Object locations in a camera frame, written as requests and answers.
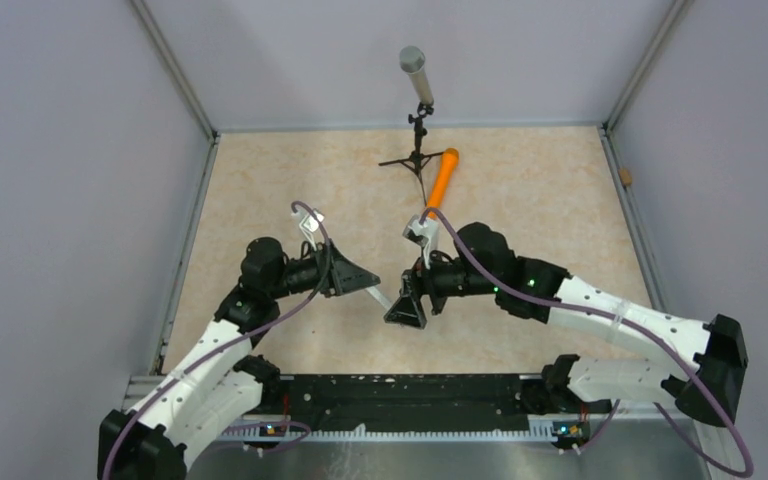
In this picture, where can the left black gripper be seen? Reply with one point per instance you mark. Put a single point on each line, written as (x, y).
(349, 277)

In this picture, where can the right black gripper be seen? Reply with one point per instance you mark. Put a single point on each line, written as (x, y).
(408, 310)

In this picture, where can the white remote control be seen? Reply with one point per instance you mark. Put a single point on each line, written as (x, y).
(376, 293)

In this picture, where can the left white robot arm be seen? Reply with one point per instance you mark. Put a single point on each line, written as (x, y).
(163, 434)

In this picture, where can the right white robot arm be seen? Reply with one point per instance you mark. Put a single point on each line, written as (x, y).
(698, 365)

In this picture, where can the black tripod mic stand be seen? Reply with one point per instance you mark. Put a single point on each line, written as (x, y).
(417, 160)

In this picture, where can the orange microphone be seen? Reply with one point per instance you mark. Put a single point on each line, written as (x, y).
(449, 162)

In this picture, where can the grey microphone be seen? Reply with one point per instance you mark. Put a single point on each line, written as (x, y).
(412, 62)

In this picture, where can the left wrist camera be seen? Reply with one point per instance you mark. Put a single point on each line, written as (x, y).
(309, 223)

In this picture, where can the white cable duct strip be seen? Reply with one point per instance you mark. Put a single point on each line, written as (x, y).
(541, 431)

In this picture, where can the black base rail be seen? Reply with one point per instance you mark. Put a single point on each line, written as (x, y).
(424, 403)

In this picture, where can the small tan wall knob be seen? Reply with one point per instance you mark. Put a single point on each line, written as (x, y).
(625, 177)

